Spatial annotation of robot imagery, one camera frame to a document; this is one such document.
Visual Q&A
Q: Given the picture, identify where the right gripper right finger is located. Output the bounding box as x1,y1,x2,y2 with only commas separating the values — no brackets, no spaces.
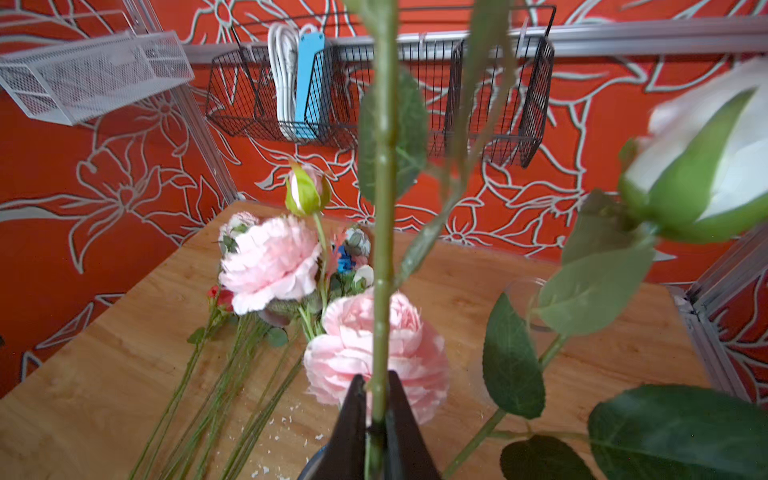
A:
384,370,441,480

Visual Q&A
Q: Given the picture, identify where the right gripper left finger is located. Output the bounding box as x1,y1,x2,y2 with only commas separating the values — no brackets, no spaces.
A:
313,375,367,480

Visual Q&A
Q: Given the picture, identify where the red rose flower stem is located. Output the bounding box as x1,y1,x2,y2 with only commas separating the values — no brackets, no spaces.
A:
128,285,233,479

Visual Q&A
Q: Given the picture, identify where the pink peony flower stem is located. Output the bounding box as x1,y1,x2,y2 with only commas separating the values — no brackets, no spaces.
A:
218,160,451,427

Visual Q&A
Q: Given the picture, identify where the white rose flower stem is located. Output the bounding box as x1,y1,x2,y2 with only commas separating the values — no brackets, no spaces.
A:
344,0,768,480

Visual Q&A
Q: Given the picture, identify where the purple ribbed glass vase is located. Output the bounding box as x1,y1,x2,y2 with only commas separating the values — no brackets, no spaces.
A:
297,445,329,480

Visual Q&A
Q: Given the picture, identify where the clear ribbed glass vase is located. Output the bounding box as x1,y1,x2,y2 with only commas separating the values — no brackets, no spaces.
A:
466,277,569,419

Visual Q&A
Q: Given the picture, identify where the mixed flower bunch on table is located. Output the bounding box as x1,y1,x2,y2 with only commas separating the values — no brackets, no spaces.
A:
140,209,376,480

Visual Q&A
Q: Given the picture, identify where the blue flat box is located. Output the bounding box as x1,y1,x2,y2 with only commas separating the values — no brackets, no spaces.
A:
294,24,325,141

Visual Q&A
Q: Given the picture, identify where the black wire wall basket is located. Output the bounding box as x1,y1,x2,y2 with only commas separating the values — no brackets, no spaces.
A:
205,1,554,175

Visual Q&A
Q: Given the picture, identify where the white mesh wall basket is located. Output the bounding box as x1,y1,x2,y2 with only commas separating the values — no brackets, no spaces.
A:
1,10,194,126

